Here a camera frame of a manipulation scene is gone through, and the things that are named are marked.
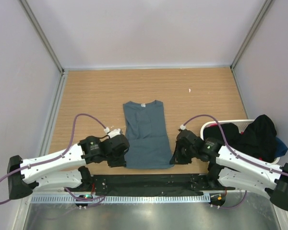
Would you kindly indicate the white slotted cable duct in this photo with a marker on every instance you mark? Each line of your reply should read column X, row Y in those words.
column 67, row 199

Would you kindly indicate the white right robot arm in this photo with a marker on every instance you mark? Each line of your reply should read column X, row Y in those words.
column 234, row 169

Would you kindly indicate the black t-shirt in basket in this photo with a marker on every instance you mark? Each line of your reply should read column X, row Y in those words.
column 252, row 141

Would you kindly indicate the white laundry basket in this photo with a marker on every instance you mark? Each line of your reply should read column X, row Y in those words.
column 230, row 124

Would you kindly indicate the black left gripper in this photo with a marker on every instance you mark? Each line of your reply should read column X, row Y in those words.
column 121, row 162

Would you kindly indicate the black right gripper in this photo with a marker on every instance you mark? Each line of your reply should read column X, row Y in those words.
column 177, row 159

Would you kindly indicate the blue garment in basket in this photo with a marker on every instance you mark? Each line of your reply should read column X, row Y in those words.
column 281, row 148

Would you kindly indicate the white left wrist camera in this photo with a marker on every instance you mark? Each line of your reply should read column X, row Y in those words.
column 112, row 133

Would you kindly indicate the aluminium left frame rail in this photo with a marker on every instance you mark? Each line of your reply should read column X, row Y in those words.
column 37, row 27

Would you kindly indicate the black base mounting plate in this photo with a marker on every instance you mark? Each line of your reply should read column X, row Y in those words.
column 196, row 182

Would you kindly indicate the teal blue t-shirt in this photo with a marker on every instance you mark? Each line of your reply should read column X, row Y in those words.
column 147, row 136

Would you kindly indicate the aluminium frame rail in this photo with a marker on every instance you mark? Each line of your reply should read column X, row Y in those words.
column 37, row 27
column 148, row 189
column 252, row 31

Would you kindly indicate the aluminium front frame rail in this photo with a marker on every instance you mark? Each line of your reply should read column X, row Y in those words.
column 148, row 189

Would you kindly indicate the aluminium right frame rail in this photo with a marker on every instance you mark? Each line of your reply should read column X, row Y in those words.
column 252, row 31

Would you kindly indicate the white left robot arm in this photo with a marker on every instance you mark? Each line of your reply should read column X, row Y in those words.
column 66, row 168

